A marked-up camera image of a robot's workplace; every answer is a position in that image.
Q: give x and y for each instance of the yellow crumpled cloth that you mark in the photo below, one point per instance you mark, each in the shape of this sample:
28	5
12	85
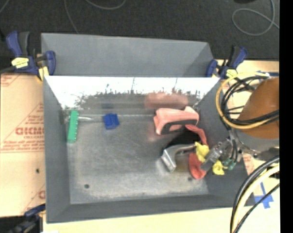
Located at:
201	150

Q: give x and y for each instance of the red cloth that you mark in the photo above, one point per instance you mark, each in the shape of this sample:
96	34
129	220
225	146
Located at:
196	166

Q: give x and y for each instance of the silver metal tool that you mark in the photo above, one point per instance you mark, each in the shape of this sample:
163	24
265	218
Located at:
169	159

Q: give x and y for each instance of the pink and black brush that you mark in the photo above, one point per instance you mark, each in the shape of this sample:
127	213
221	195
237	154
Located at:
175	119

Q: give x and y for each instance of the grey metal bin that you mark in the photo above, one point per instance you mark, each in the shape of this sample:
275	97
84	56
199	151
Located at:
117	159

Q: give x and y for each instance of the small blue block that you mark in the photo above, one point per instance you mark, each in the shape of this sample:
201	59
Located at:
111	121

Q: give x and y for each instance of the green flat block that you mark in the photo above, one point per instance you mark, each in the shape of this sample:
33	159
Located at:
73	127

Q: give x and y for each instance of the brown cardboard board, red print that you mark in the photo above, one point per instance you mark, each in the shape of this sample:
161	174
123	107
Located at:
20	154

